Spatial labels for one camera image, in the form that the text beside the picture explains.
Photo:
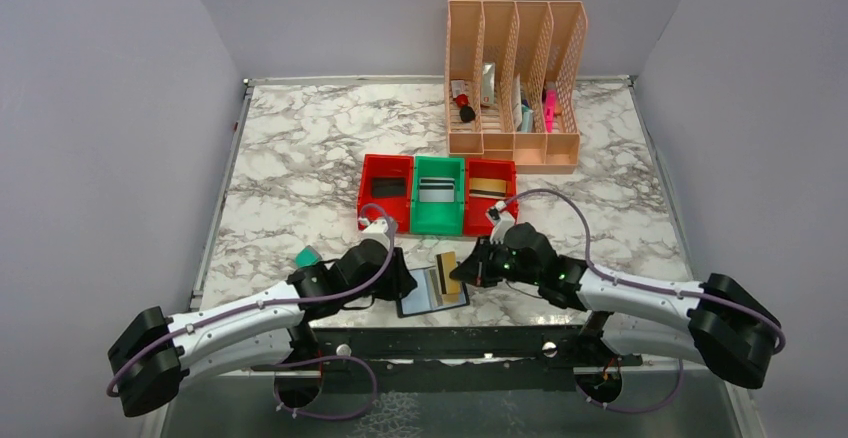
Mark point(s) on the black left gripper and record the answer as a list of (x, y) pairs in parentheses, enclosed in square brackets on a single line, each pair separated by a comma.
[(395, 277)]

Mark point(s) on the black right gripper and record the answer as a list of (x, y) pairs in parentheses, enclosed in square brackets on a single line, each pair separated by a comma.
[(483, 266)]

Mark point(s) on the gold credit card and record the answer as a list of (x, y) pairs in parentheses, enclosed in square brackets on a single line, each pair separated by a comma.
[(436, 300), (446, 263)]

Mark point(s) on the black leather card holder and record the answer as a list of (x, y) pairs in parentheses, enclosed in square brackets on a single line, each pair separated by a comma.
[(427, 298)]

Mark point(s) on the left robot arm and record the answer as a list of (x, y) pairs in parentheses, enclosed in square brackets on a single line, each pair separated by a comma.
[(158, 355)]

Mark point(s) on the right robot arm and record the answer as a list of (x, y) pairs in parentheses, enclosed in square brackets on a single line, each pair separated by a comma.
[(715, 323)]

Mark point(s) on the black card in bin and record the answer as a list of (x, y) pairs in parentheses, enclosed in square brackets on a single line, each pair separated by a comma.
[(388, 187)]

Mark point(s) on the gold card in bin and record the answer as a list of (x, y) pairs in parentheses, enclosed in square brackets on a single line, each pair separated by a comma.
[(487, 188)]

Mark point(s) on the silver striped card in bin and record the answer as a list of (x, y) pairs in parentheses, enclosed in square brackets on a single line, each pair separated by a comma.
[(436, 190)]

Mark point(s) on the right red plastic bin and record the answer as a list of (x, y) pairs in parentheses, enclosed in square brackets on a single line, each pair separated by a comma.
[(476, 222)]

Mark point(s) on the red plastic bin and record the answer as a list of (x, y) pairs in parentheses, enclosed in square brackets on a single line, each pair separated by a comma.
[(476, 222), (377, 165)]

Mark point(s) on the small green eraser block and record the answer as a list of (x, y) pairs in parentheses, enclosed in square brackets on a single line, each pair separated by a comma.
[(308, 256)]

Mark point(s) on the green plastic bin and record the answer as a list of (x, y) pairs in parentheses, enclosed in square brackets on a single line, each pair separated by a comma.
[(444, 219)]

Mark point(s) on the left red plastic bin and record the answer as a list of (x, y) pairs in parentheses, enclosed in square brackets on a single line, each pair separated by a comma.
[(377, 165)]

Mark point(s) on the black round cap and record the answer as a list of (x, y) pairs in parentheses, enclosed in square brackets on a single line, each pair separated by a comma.
[(467, 114)]

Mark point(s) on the light blue glue stick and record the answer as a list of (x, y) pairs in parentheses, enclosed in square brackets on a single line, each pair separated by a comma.
[(527, 120)]

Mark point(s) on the red round cap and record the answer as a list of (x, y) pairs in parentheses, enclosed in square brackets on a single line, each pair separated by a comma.
[(462, 100)]

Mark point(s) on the pink highlighter pen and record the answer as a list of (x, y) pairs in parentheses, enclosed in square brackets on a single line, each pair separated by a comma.
[(550, 106)]

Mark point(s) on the grey white tube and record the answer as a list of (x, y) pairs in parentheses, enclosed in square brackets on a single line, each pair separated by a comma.
[(487, 96)]

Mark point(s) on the peach plastic file organizer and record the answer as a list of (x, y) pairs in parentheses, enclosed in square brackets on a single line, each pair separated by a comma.
[(536, 45)]

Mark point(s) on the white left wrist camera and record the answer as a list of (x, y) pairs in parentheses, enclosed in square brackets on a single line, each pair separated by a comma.
[(381, 231)]

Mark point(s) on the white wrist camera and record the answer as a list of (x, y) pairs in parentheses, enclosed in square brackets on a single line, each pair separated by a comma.
[(381, 231), (502, 221)]

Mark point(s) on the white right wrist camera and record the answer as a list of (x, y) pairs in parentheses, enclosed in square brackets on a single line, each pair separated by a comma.
[(502, 221)]

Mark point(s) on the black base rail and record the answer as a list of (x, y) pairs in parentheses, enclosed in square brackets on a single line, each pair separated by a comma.
[(442, 359)]

